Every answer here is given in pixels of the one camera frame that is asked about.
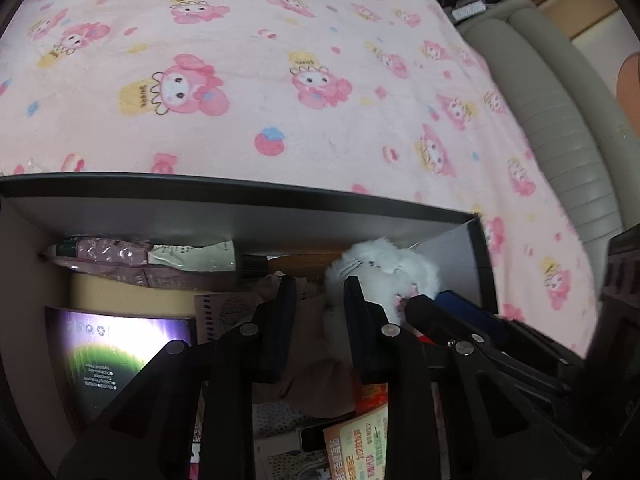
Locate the beige padded bed frame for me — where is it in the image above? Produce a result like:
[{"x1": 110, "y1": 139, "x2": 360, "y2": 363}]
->
[{"x1": 457, "y1": 0, "x2": 640, "y2": 261}]

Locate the peach round object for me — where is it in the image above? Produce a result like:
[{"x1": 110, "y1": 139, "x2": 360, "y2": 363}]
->
[{"x1": 617, "y1": 52, "x2": 640, "y2": 111}]

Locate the black box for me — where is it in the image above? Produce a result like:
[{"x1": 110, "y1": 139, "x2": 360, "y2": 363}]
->
[{"x1": 0, "y1": 172, "x2": 501, "y2": 480}]

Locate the purple screen protector box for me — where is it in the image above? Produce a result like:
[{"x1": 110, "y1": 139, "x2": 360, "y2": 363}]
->
[{"x1": 45, "y1": 307, "x2": 198, "y2": 436}]

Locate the small white device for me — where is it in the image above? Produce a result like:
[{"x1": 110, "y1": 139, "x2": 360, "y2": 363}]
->
[{"x1": 452, "y1": 2, "x2": 488, "y2": 22}]

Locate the red envelope packet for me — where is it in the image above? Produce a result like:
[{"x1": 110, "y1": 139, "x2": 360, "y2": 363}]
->
[{"x1": 356, "y1": 382, "x2": 390, "y2": 413}]

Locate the white plush toy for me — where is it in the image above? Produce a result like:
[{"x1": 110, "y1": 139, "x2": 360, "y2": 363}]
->
[{"x1": 322, "y1": 237, "x2": 442, "y2": 357}]

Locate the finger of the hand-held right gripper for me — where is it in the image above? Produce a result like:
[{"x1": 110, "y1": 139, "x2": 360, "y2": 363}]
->
[
  {"x1": 434, "y1": 290, "x2": 582, "y2": 377},
  {"x1": 404, "y1": 295, "x2": 567, "y2": 402}
]

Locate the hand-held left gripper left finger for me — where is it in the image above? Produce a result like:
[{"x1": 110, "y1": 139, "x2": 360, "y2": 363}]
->
[{"x1": 56, "y1": 275, "x2": 299, "y2": 480}]

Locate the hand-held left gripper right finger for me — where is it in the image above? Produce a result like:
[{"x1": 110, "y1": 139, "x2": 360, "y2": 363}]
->
[{"x1": 342, "y1": 276, "x2": 583, "y2": 480}]

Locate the orange printed leaflet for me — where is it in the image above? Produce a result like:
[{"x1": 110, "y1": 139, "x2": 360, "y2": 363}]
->
[{"x1": 322, "y1": 405, "x2": 391, "y2": 480}]

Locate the beige cloth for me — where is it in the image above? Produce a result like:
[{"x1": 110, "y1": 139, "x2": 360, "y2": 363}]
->
[{"x1": 257, "y1": 275, "x2": 361, "y2": 418}]

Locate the pink printed blanket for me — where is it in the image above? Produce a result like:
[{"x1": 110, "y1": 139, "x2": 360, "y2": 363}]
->
[{"x1": 0, "y1": 0, "x2": 601, "y2": 361}]

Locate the cream flat pouch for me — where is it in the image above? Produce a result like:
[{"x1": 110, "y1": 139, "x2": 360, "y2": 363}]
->
[{"x1": 70, "y1": 272, "x2": 266, "y2": 318}]

